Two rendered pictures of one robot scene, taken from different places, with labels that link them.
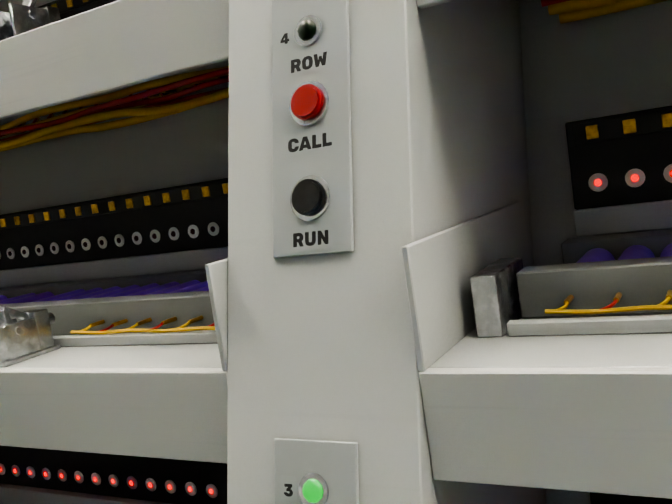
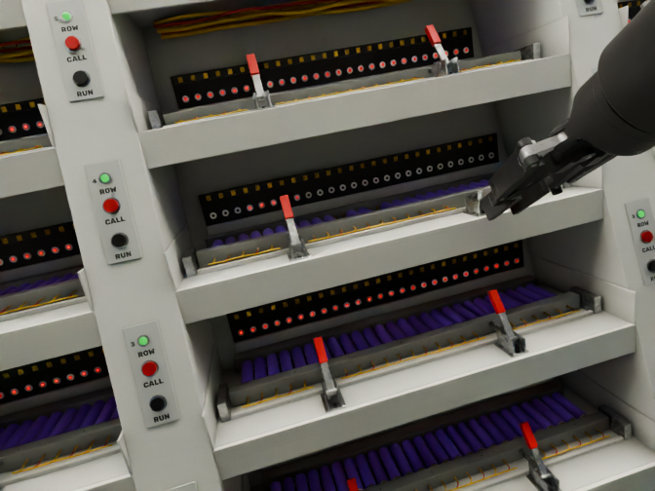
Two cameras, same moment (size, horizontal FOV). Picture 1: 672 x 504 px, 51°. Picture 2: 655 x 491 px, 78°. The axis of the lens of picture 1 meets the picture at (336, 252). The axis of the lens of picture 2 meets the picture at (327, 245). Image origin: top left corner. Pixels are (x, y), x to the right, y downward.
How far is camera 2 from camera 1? 0.73 m
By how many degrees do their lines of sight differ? 38
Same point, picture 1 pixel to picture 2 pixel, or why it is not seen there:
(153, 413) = (573, 210)
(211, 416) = (596, 205)
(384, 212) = not seen: hidden behind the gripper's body
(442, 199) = not seen: hidden behind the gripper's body
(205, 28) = (558, 76)
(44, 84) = (481, 94)
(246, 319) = (606, 170)
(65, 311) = (460, 197)
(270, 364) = (617, 182)
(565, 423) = not seen: outside the picture
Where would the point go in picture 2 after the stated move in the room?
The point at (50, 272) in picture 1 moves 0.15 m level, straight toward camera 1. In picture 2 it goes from (342, 200) to (425, 175)
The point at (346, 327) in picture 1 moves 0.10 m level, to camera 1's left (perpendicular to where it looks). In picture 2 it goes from (637, 167) to (613, 171)
